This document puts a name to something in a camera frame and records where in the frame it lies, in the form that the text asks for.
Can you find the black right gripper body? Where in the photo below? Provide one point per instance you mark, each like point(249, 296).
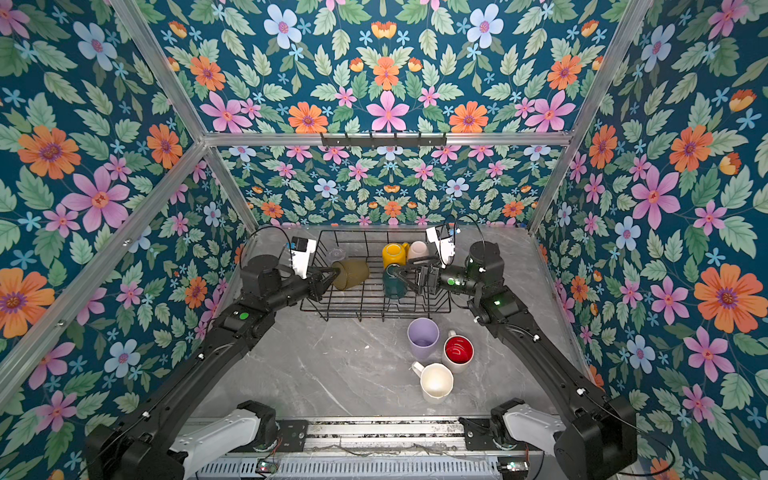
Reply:
point(457, 281)

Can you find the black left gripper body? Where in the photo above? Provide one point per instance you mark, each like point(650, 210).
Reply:
point(289, 292)

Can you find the dark green mug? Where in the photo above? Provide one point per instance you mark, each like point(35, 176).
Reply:
point(394, 287)

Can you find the pale pink mug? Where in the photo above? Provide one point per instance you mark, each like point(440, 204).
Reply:
point(417, 250)

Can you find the clear glass cup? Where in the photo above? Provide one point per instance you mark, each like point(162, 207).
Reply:
point(336, 254)

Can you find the yellow mug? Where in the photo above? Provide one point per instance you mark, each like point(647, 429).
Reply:
point(395, 254)

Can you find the olive glass cup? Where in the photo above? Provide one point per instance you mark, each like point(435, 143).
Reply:
point(350, 273)

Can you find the lilac cup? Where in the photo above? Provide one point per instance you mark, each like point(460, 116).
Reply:
point(423, 335)

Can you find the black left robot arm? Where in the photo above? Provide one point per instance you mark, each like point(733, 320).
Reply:
point(145, 444)

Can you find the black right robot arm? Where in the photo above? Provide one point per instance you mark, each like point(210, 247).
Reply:
point(590, 435)

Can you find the red inside white mug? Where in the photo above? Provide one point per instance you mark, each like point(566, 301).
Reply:
point(457, 352)

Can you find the cream white mug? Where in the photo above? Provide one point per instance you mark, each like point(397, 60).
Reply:
point(436, 381)

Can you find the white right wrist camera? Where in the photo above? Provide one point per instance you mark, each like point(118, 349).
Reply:
point(443, 238)

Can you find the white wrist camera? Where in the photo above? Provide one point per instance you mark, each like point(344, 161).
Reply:
point(301, 250)
point(443, 238)

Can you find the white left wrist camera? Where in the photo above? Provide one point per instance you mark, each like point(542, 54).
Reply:
point(301, 250)

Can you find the black wire dish rack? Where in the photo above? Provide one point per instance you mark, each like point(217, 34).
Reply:
point(368, 301)

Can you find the black hook rail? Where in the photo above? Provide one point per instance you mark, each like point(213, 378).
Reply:
point(371, 140)

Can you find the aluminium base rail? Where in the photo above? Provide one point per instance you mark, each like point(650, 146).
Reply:
point(399, 447)

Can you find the aluminium frame post back left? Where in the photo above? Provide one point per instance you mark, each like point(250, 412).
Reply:
point(139, 30)

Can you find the aluminium frame post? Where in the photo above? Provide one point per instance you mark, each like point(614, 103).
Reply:
point(629, 25)
point(139, 30)

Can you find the aluminium frame post back right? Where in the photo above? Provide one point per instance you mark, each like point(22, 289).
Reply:
point(629, 25)

